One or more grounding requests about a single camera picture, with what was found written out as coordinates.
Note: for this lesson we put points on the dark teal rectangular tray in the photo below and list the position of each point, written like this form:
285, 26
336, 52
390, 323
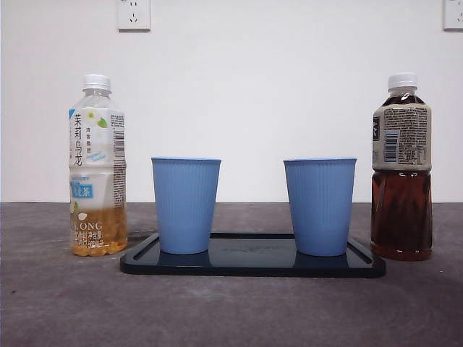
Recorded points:
253, 265

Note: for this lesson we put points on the blue ribbed cup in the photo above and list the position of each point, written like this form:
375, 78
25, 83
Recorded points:
320, 209
184, 206

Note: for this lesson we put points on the white wall socket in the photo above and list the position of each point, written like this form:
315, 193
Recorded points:
134, 18
454, 18

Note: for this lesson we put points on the jasmine oolong tea bottle white label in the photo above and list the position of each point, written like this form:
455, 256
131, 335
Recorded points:
94, 173

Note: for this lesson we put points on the dark tea bottle beige label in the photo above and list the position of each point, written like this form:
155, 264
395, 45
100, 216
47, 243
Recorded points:
401, 217

